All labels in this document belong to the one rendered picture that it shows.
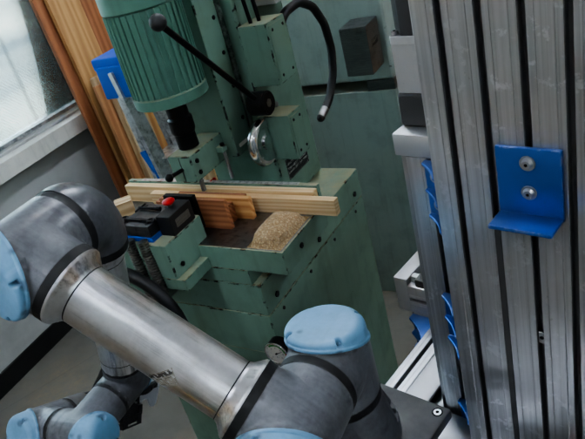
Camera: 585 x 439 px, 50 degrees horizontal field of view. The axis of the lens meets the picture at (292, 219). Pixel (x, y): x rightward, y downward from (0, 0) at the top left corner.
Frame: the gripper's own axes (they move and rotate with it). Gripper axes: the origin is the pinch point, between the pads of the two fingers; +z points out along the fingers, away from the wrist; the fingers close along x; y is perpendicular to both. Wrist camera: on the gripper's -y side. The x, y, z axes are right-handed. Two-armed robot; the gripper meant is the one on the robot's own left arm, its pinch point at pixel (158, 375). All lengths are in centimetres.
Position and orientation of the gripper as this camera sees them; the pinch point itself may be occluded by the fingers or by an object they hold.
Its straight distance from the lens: 146.1
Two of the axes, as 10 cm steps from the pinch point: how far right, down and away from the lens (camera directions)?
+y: -0.3, 10.0, 0.5
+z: 5.1, -0.3, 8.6
